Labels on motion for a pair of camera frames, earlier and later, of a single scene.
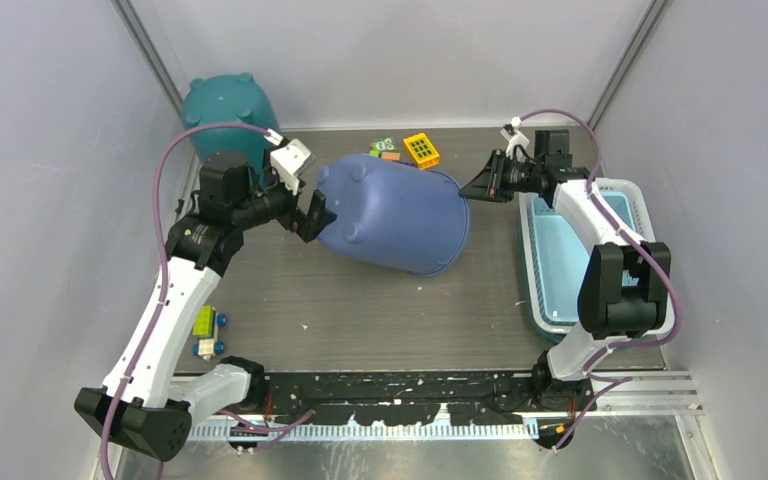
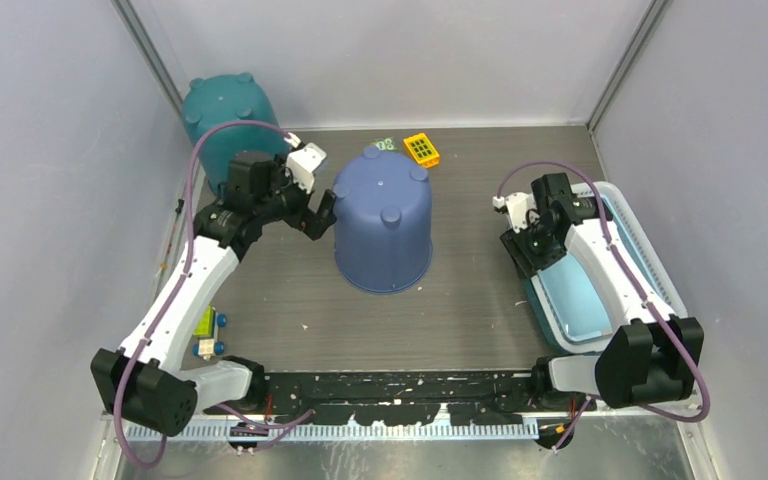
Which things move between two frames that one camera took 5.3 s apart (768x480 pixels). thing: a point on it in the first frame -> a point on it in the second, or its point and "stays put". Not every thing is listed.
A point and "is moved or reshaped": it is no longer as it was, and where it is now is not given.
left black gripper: x=307 y=225 stays put
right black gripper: x=477 y=189 -> x=527 y=263
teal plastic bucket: x=231 y=99 stays put
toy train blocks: x=205 y=327 stays put
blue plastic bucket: x=395 y=215 is moved or reshaped
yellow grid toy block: x=422 y=150 stays put
